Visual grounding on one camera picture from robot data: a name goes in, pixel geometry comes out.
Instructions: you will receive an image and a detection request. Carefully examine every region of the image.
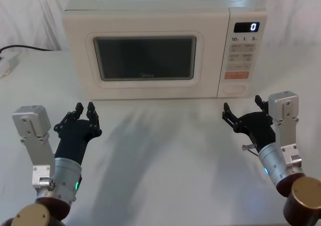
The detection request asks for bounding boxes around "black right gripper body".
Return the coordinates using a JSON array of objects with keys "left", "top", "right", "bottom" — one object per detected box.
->
[{"left": 233, "top": 111, "right": 277, "bottom": 153}]

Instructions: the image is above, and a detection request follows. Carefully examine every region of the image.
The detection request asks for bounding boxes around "black power cable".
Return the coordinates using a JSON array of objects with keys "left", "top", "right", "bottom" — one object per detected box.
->
[{"left": 0, "top": 44, "right": 54, "bottom": 58}]

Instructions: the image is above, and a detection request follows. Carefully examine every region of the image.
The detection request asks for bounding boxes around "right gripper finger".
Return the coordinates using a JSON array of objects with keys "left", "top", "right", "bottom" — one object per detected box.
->
[
  {"left": 221, "top": 102, "right": 243, "bottom": 134},
  {"left": 254, "top": 94, "right": 273, "bottom": 119}
]

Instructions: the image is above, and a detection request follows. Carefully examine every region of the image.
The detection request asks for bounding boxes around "cream microwave oven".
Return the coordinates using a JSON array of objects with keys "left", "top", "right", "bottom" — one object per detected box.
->
[{"left": 62, "top": 0, "right": 268, "bottom": 101}]

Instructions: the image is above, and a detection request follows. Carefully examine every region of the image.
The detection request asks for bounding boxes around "thin cable with silver plug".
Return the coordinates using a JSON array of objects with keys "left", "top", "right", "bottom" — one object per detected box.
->
[{"left": 241, "top": 143, "right": 262, "bottom": 159}]

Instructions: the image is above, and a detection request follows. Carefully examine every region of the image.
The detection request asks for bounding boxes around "white power strip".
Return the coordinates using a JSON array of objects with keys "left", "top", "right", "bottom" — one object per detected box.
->
[{"left": 0, "top": 52, "right": 20, "bottom": 79}]

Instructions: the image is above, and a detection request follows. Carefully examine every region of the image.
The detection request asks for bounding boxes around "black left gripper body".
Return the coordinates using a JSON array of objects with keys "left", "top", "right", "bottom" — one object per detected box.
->
[{"left": 54, "top": 119, "right": 98, "bottom": 166}]

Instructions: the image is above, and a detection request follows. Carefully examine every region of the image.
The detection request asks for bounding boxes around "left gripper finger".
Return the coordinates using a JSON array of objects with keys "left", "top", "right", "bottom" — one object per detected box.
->
[
  {"left": 53, "top": 101, "right": 85, "bottom": 133},
  {"left": 85, "top": 101, "right": 103, "bottom": 138}
]

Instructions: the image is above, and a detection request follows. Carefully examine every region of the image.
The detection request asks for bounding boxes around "white curtain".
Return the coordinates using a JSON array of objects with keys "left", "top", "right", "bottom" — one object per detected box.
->
[{"left": 0, "top": 0, "right": 321, "bottom": 53}]

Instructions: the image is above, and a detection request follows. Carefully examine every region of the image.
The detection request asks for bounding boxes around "white table cloth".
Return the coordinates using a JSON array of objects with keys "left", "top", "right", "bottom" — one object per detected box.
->
[{"left": 0, "top": 47, "right": 321, "bottom": 226}]

